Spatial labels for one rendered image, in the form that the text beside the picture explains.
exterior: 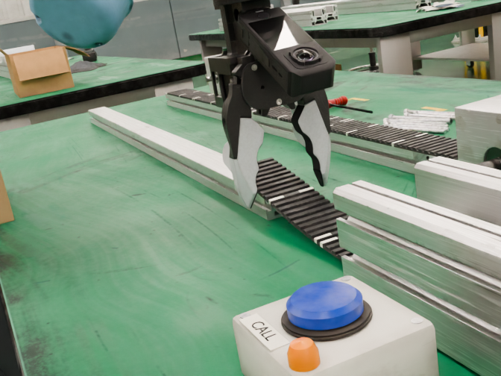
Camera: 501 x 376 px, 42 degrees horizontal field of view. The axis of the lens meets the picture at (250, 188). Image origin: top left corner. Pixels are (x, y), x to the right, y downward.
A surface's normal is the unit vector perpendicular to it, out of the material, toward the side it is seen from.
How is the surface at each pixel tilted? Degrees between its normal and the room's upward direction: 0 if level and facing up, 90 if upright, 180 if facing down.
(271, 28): 28
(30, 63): 63
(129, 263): 0
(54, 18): 124
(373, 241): 90
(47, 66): 69
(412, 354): 90
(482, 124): 90
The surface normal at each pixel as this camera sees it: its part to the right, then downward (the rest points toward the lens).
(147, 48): 0.42, 0.19
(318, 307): -0.18, -0.93
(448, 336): -0.90, 0.26
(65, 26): -0.19, 0.79
